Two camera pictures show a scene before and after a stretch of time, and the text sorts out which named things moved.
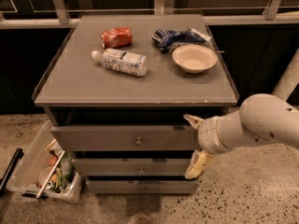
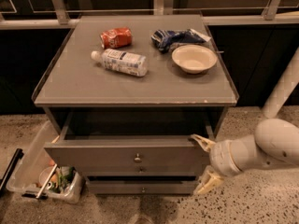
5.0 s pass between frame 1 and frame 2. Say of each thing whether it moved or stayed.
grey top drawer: moved
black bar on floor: stayed
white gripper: moved
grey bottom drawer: stayed
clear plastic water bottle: stayed
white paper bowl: stayed
